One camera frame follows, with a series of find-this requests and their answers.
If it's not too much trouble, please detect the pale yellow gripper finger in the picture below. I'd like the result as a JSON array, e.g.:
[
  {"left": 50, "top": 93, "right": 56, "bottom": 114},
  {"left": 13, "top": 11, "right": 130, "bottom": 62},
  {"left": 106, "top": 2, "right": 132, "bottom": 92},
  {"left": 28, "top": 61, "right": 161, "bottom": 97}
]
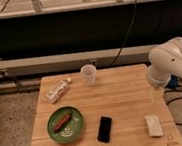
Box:
[{"left": 150, "top": 88, "right": 164, "bottom": 103}]

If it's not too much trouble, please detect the white ceramic cup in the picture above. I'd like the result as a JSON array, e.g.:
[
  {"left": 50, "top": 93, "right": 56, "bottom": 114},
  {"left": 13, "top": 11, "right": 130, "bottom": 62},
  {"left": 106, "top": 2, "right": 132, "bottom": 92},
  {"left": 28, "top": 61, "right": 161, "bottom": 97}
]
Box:
[{"left": 80, "top": 64, "right": 97, "bottom": 85}]

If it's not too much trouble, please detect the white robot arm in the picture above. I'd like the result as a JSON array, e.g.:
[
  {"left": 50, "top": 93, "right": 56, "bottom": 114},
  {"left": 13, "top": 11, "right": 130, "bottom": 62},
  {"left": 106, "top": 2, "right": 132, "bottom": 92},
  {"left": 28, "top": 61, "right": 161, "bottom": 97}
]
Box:
[{"left": 146, "top": 37, "right": 182, "bottom": 103}]

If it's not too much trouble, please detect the blue power box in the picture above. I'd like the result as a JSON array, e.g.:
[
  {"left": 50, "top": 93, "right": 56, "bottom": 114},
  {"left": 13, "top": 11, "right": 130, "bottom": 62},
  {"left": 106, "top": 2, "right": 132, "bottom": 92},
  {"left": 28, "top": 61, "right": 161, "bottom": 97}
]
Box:
[{"left": 167, "top": 76, "right": 179, "bottom": 89}]

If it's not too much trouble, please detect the black smartphone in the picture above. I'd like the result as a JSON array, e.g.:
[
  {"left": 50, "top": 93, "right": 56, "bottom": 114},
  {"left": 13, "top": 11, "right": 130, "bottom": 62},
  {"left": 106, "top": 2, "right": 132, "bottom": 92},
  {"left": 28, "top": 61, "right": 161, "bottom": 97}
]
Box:
[{"left": 97, "top": 116, "right": 112, "bottom": 143}]

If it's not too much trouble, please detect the wooden table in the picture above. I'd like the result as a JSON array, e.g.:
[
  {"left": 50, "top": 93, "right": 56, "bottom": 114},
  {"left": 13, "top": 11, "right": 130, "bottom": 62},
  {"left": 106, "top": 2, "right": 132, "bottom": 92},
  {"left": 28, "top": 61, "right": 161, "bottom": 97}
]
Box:
[{"left": 31, "top": 64, "right": 182, "bottom": 146}]

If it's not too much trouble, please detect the green plate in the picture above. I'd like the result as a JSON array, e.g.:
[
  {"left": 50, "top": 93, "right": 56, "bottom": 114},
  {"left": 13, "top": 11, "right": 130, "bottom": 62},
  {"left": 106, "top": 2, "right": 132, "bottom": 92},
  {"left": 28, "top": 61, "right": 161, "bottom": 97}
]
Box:
[{"left": 46, "top": 106, "right": 84, "bottom": 145}]

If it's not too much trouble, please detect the brown sausage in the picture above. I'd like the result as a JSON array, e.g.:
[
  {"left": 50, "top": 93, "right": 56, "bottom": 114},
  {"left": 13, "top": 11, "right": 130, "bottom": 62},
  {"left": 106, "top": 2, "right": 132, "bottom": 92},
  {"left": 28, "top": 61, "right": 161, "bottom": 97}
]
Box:
[{"left": 53, "top": 112, "right": 71, "bottom": 133}]

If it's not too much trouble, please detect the black hanging cable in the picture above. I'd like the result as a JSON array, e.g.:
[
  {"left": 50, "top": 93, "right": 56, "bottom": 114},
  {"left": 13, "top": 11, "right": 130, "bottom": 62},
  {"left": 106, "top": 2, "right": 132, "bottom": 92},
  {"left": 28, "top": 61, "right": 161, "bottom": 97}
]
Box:
[{"left": 100, "top": 0, "right": 149, "bottom": 68}]

